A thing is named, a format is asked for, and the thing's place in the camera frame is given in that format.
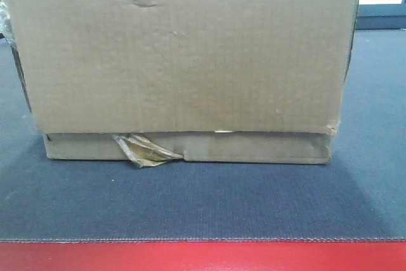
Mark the brown cardboard carton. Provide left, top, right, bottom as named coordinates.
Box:
left=1, top=0, right=358, bottom=167

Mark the dark blue conveyor belt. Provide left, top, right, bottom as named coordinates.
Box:
left=1, top=30, right=405, bottom=241

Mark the red conveyor edge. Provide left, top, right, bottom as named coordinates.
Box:
left=1, top=241, right=405, bottom=270

